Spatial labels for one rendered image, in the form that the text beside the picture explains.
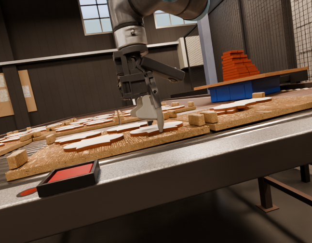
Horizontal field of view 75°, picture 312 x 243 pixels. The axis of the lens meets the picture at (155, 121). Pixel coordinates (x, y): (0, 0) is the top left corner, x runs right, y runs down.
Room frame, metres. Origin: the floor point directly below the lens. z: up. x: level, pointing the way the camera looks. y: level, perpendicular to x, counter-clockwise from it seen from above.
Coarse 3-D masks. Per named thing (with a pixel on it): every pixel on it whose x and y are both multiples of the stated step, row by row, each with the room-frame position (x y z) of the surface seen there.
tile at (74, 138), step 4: (92, 132) 0.67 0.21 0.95; (96, 132) 0.64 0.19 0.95; (100, 132) 0.63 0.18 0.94; (72, 136) 0.65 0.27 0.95; (76, 136) 0.63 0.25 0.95; (80, 136) 0.61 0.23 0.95; (84, 136) 0.59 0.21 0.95; (88, 136) 0.60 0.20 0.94; (92, 136) 0.60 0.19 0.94; (96, 136) 0.61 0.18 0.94; (56, 140) 0.62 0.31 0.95; (60, 140) 0.60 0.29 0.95; (64, 140) 0.59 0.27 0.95; (68, 140) 0.58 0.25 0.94; (72, 140) 0.58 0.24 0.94; (76, 140) 0.58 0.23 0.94; (80, 140) 0.58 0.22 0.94; (56, 144) 0.60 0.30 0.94; (60, 144) 0.57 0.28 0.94; (64, 144) 0.57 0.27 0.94
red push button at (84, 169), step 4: (88, 164) 0.34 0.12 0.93; (92, 164) 0.33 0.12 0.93; (72, 168) 0.33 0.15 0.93; (76, 168) 0.33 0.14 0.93; (80, 168) 0.32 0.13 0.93; (84, 168) 0.32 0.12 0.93; (88, 168) 0.31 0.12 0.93; (56, 172) 0.33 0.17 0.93; (60, 172) 0.32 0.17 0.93; (64, 172) 0.32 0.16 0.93; (68, 172) 0.31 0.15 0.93; (72, 172) 0.31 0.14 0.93; (76, 172) 0.30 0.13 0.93; (80, 172) 0.30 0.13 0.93; (84, 172) 0.30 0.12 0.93; (88, 172) 0.29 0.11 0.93; (56, 176) 0.30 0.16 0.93; (60, 176) 0.30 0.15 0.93; (64, 176) 0.29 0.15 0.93; (68, 176) 0.29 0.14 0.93; (72, 176) 0.29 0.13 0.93; (52, 180) 0.29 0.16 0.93
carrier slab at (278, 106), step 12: (300, 96) 0.68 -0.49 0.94; (252, 108) 0.60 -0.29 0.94; (264, 108) 0.56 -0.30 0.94; (276, 108) 0.52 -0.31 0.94; (288, 108) 0.51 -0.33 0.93; (300, 108) 0.52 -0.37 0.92; (180, 120) 0.65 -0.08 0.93; (228, 120) 0.48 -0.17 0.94; (240, 120) 0.47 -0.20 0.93; (252, 120) 0.48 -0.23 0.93
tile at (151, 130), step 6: (150, 126) 0.55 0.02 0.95; (156, 126) 0.53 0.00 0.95; (168, 126) 0.49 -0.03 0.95; (174, 126) 0.47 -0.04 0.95; (180, 126) 0.50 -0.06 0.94; (132, 132) 0.50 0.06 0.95; (138, 132) 0.48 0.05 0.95; (144, 132) 0.48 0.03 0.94; (150, 132) 0.46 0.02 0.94; (156, 132) 0.47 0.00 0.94; (162, 132) 0.47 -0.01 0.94
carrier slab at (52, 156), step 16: (192, 128) 0.46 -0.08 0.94; (208, 128) 0.45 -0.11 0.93; (112, 144) 0.44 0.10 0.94; (128, 144) 0.41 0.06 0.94; (144, 144) 0.42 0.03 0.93; (160, 144) 0.43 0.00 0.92; (32, 160) 0.43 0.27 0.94; (48, 160) 0.40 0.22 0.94; (64, 160) 0.38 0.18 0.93; (80, 160) 0.39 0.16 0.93; (16, 176) 0.36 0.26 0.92
